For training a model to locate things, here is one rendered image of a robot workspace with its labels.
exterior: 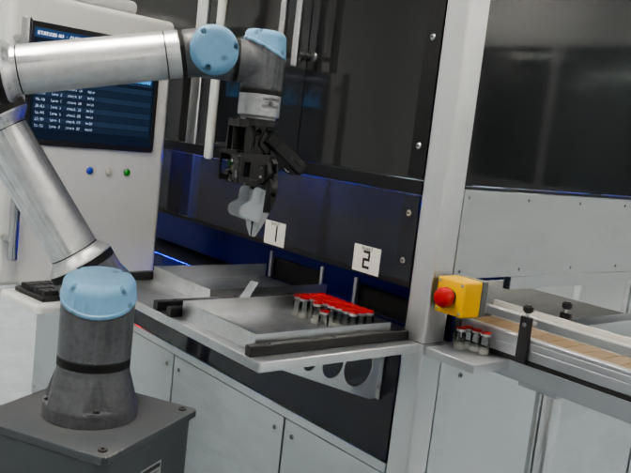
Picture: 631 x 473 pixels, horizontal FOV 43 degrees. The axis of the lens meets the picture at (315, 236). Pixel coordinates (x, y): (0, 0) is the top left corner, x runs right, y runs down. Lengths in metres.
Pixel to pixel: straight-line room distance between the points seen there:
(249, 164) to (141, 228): 1.03
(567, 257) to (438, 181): 0.50
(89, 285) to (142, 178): 1.11
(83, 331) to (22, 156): 0.32
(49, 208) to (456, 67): 0.81
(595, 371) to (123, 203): 1.38
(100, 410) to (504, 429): 1.01
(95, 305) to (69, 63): 0.37
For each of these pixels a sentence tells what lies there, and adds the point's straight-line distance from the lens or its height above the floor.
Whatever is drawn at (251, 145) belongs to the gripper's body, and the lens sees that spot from 1.42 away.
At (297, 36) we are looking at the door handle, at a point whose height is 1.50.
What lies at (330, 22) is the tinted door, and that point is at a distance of 1.93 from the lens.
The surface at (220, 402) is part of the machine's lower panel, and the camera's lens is 2.26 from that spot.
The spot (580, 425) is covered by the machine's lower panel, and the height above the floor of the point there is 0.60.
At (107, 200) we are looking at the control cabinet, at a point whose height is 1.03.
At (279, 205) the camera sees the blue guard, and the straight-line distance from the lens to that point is 2.00.
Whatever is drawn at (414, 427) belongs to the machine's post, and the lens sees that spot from 1.71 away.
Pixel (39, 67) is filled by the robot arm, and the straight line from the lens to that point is 1.27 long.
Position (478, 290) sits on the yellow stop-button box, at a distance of 1.60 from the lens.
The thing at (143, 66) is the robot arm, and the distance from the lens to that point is 1.27.
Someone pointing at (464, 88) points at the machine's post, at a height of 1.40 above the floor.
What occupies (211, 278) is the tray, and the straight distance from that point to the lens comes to 2.08.
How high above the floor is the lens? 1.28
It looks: 7 degrees down
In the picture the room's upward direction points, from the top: 7 degrees clockwise
